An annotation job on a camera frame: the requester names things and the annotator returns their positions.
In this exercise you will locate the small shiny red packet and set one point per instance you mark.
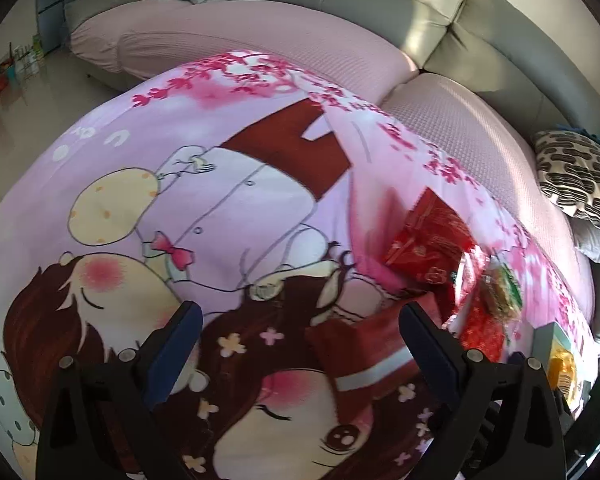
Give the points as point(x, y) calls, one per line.
point(485, 332)

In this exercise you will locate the gold green candy packet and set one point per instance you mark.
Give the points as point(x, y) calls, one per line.
point(502, 290)

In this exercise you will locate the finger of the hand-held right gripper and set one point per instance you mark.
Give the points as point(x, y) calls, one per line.
point(517, 359)

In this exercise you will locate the red snack packet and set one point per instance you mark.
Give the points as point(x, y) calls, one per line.
point(430, 245)

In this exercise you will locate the row of small floor containers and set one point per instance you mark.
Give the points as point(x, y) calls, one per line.
point(20, 65)

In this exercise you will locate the pink cartoon printed blanket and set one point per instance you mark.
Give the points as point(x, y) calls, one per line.
point(130, 160)

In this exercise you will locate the dark red striped packet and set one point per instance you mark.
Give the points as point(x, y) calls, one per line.
point(370, 355)

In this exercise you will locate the yellow cake packet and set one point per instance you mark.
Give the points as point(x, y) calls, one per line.
point(547, 340)

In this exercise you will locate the pink sofa cover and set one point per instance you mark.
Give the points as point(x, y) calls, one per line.
point(280, 40)

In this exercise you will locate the blue cabinet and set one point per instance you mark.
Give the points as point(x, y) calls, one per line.
point(50, 10)

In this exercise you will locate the orange cake packet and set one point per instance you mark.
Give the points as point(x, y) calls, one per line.
point(562, 370)

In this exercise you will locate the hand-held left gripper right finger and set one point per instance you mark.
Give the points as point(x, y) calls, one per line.
point(430, 355)

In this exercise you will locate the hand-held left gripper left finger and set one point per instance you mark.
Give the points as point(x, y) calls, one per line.
point(172, 360)

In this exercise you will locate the black white patterned cushion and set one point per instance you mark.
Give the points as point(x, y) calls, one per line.
point(575, 175)

